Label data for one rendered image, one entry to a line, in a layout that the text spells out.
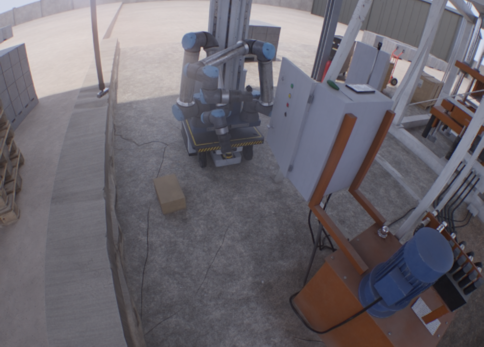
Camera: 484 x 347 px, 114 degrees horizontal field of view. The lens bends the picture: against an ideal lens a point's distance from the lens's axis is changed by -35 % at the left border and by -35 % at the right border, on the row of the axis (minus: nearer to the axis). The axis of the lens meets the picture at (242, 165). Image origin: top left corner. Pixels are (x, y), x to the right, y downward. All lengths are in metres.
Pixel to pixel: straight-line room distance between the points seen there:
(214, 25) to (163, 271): 1.89
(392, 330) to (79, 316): 1.52
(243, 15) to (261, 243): 1.84
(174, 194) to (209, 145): 0.54
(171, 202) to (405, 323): 1.75
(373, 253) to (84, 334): 1.55
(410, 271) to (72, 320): 1.55
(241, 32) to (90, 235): 1.90
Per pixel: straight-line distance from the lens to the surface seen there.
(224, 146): 1.72
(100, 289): 1.44
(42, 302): 1.59
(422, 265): 0.94
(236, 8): 2.15
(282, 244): 1.94
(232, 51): 1.68
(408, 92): 4.12
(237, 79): 2.27
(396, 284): 0.97
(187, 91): 1.88
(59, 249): 1.69
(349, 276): 1.24
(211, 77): 1.34
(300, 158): 1.31
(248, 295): 1.71
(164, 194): 1.99
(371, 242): 1.42
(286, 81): 1.41
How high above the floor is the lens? 1.60
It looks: 40 degrees down
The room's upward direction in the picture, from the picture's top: 8 degrees clockwise
